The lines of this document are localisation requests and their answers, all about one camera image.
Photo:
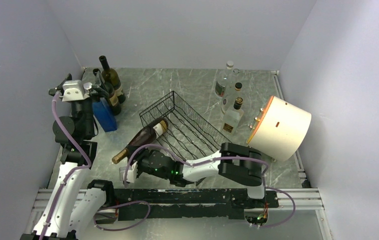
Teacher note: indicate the black wire wine rack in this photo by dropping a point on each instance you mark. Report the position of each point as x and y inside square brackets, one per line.
[188, 135]

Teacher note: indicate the dark green black-capped bottle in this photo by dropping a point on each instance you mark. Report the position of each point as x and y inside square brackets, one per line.
[110, 75]

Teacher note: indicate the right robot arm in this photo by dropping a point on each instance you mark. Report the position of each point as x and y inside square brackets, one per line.
[240, 164]

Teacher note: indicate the clear bottle white label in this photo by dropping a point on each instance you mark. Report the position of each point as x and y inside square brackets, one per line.
[231, 93]

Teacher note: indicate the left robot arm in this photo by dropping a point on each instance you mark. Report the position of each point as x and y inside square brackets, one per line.
[74, 127]

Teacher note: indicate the clear bottle orange black label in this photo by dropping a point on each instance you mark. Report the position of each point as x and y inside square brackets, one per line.
[233, 116]

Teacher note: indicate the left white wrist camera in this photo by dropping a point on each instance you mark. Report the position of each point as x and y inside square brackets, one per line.
[73, 90]

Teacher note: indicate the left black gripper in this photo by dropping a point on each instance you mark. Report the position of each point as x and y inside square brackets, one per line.
[100, 93]

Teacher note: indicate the frosted clear slim bottle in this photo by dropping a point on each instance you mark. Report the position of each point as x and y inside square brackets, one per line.
[223, 79]

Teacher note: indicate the green bottle silver cap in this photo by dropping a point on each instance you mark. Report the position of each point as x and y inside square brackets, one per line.
[113, 100]

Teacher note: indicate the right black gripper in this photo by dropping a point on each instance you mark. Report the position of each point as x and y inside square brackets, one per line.
[139, 158]

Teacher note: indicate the beige cylindrical lamp shade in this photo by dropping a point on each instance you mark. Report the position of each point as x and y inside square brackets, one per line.
[279, 129]

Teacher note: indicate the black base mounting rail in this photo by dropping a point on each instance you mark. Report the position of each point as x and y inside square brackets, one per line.
[231, 203]

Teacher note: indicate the blue clear glass bottle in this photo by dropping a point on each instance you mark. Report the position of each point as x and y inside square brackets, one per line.
[102, 112]

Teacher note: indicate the dark red gold-capped bottle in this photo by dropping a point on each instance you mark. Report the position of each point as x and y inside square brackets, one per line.
[145, 136]

